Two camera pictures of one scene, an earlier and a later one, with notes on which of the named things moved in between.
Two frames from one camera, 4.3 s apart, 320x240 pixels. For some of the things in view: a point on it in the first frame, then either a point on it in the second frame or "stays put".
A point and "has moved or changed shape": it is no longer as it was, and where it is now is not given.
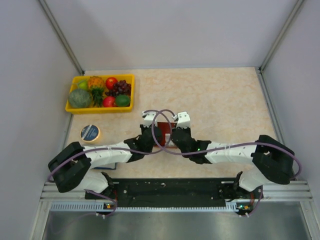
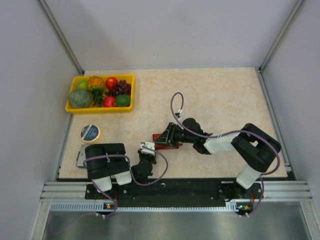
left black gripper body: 142,127 to 142,157
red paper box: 165,128 has moved or changed shape
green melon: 80,98 stays put
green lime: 122,100 stays put
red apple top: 110,82 stays put
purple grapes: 121,87 stays put
